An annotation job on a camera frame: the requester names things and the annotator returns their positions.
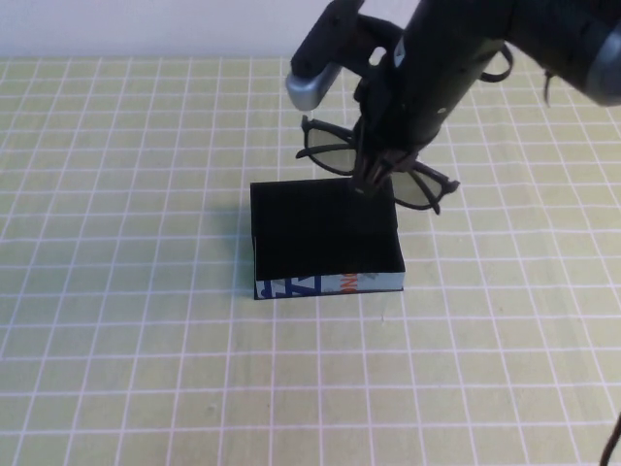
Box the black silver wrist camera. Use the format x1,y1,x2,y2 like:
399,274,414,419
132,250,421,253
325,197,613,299
284,0,366,113

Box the black printed glasses case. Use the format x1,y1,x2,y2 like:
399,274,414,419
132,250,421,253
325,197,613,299
249,178,406,302

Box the black-framed glasses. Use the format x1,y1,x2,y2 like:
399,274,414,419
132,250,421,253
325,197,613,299
294,116,461,216

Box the thin black camera cable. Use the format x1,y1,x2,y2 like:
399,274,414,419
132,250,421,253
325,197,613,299
477,43,514,84

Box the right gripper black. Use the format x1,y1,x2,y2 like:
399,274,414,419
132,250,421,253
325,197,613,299
351,0,507,196

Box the thick black cable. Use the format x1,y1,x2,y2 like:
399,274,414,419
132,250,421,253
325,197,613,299
600,412,621,466

